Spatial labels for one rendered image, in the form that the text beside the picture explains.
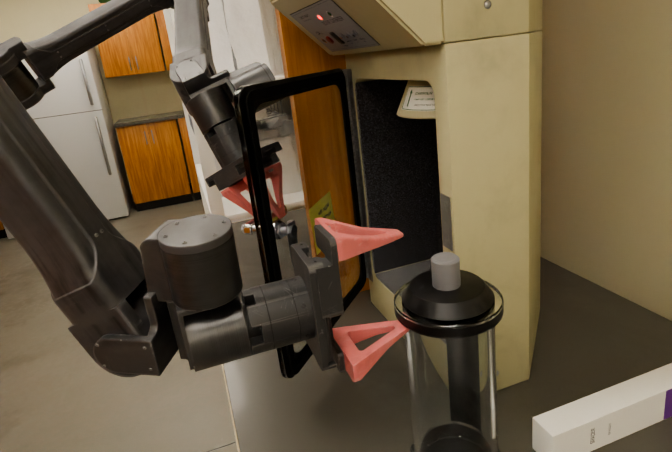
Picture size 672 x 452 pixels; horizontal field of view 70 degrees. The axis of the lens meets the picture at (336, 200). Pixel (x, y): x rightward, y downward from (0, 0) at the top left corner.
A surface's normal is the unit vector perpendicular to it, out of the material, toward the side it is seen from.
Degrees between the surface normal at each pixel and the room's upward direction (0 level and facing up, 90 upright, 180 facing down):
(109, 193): 90
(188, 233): 6
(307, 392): 0
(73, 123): 90
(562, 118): 90
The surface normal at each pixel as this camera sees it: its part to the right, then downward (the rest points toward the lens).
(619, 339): -0.11, -0.95
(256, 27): -0.31, 0.41
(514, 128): 0.33, 0.24
